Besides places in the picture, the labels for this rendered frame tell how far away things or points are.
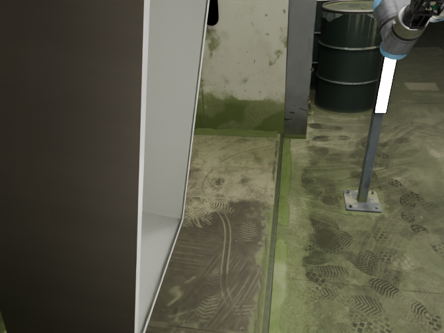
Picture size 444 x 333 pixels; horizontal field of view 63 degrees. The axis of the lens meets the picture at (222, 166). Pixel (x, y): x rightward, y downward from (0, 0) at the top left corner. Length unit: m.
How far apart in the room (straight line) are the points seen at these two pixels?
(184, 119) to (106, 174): 0.62
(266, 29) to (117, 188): 2.20
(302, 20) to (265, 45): 0.30
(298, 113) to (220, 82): 0.65
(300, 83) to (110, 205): 2.29
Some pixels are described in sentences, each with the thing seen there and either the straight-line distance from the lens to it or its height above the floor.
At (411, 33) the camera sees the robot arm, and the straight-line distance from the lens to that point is 1.26.
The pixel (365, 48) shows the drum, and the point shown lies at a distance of 3.31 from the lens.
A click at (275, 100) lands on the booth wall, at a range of 2.89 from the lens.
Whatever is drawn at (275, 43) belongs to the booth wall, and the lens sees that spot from 2.76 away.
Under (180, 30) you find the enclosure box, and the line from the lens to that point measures 1.16.
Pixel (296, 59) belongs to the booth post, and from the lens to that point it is 2.79.
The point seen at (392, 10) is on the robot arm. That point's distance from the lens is 1.37.
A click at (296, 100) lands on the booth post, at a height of 0.34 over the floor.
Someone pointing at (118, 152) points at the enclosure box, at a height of 1.12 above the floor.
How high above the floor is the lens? 1.42
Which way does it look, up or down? 32 degrees down
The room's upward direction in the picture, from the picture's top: 4 degrees counter-clockwise
